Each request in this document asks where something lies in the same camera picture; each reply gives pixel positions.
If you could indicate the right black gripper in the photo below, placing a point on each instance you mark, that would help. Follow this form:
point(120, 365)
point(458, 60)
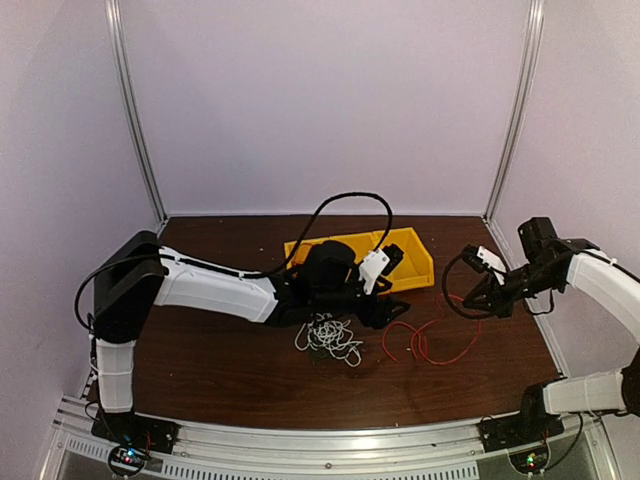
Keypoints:
point(496, 300)

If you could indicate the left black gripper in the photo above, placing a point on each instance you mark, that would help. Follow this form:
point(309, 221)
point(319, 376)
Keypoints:
point(378, 312)

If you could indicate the yellow three-compartment bin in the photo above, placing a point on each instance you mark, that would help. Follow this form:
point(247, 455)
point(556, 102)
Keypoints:
point(415, 271)

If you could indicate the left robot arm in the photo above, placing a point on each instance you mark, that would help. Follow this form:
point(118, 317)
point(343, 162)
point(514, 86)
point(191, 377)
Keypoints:
point(328, 282)

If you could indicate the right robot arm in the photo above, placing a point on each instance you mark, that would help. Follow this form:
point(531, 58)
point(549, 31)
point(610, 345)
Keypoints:
point(554, 265)

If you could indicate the right circuit board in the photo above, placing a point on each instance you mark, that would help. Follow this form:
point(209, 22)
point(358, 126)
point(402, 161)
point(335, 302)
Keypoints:
point(531, 461)

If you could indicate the circuit board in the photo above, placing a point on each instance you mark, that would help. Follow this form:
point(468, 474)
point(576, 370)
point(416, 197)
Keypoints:
point(126, 461)
point(531, 461)

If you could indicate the left circuit board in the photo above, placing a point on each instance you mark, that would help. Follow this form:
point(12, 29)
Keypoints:
point(126, 461)

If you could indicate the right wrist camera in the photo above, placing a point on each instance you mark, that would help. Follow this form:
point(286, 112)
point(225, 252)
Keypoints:
point(482, 260)

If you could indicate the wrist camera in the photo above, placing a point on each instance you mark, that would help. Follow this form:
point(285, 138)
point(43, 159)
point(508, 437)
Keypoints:
point(379, 262)
point(482, 260)

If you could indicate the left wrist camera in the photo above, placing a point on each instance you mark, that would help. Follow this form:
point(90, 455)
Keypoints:
point(379, 262)

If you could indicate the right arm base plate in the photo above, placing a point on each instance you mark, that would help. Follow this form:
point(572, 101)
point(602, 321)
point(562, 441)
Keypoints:
point(511, 431)

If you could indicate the aluminium front rail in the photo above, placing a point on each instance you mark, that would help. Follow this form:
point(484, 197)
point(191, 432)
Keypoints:
point(451, 450)

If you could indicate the right aluminium frame post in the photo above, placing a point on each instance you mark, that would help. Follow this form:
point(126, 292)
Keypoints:
point(533, 34)

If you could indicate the aluminium frame post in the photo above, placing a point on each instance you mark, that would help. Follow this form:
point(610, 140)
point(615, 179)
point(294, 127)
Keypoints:
point(132, 115)
point(533, 34)

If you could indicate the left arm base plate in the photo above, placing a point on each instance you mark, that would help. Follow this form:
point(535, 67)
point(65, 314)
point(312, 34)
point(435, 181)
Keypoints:
point(143, 433)

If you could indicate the left aluminium frame post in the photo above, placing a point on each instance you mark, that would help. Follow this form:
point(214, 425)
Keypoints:
point(132, 115)

